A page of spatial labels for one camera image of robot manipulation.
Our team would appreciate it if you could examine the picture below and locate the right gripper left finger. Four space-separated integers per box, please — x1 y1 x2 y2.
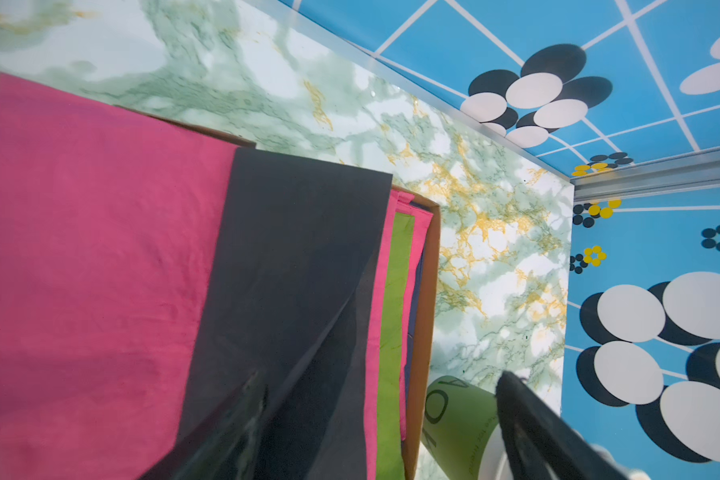
139 370 269 480

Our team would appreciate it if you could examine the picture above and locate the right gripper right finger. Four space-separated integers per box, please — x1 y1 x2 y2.
496 371 625 480

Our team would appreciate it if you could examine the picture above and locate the black top napkin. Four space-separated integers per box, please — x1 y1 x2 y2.
177 148 392 479

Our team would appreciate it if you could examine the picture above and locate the stack of paper cups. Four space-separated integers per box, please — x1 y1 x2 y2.
421 375 513 480

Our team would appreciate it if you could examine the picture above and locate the stack of coloured napkins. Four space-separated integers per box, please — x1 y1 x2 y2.
0 71 434 480

